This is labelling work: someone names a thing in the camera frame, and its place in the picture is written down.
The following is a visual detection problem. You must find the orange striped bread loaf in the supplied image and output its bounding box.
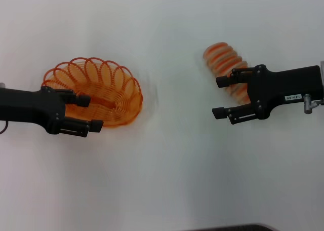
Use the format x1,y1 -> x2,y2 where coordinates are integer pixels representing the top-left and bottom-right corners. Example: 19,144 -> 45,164
202,42 -> 251,106

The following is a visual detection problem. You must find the orange wire basket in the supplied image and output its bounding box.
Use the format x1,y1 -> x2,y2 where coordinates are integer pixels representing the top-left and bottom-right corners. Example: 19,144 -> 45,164
42,56 -> 144,127

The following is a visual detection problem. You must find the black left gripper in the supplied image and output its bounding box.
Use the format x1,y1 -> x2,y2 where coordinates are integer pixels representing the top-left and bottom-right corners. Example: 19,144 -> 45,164
0,86 -> 104,138

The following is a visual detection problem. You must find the silver metal bracket knob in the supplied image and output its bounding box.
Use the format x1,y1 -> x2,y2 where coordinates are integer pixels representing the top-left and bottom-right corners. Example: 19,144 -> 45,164
303,93 -> 324,114

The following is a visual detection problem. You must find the dark curved robot base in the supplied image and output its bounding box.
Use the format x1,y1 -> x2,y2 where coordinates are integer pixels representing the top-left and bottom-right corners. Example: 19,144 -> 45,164
192,223 -> 276,231

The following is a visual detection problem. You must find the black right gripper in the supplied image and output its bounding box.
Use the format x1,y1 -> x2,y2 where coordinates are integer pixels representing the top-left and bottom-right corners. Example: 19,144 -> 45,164
212,64 -> 323,125

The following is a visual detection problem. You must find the thin dark cable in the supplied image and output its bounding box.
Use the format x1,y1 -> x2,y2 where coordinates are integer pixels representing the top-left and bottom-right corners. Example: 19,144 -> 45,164
0,121 -> 10,136

